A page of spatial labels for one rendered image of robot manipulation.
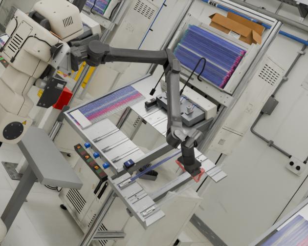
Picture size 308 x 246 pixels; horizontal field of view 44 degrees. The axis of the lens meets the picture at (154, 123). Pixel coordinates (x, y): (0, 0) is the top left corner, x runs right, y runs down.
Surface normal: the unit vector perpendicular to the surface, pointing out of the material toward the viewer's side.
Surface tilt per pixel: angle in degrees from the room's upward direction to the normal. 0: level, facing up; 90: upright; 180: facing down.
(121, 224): 90
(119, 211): 90
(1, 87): 82
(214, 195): 90
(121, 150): 43
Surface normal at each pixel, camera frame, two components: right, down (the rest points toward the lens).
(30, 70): 0.66, 0.51
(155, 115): -0.07, -0.76
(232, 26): -0.52, -0.33
